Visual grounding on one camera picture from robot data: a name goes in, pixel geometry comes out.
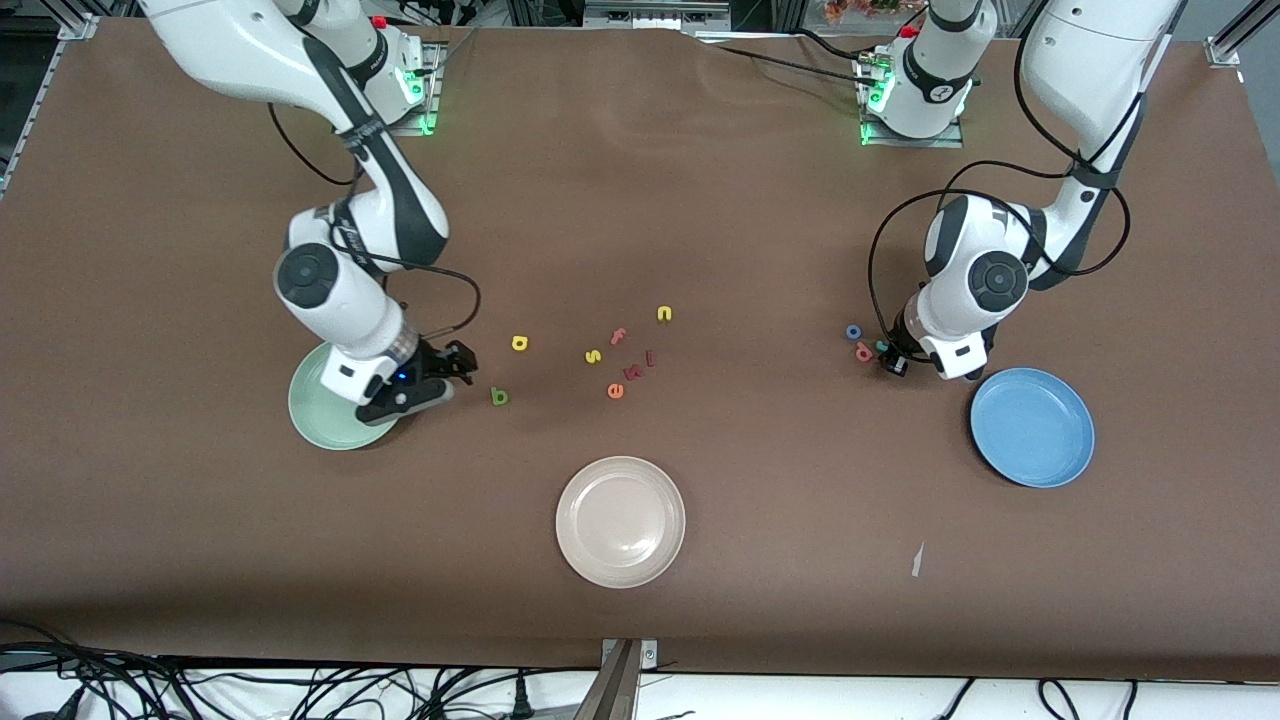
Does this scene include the light green plate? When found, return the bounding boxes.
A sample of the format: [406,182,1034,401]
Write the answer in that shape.
[287,340,403,452]

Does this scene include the blue plate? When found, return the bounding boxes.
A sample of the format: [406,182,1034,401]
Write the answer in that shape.
[969,367,1096,489]

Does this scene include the beige plate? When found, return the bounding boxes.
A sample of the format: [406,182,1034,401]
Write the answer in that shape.
[555,456,687,590]

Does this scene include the orange flowers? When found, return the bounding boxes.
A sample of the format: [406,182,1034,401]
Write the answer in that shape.
[822,0,903,26]

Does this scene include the grey equipment box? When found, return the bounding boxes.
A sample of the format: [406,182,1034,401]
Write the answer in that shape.
[583,0,733,33]

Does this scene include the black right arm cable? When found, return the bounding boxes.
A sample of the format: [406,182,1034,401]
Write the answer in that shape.
[268,100,483,339]

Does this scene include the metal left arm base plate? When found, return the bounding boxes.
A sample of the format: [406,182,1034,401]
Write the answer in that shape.
[858,55,967,149]

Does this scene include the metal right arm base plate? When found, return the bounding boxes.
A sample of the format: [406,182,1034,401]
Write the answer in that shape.
[385,42,443,138]

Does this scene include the black cable on table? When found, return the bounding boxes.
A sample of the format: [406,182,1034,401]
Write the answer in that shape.
[712,30,881,89]

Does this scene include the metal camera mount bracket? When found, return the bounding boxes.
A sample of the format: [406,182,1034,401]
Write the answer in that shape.
[575,638,659,720]

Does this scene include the aluminium frame profile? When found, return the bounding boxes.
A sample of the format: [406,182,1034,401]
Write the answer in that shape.
[0,15,98,201]
[1205,0,1280,69]

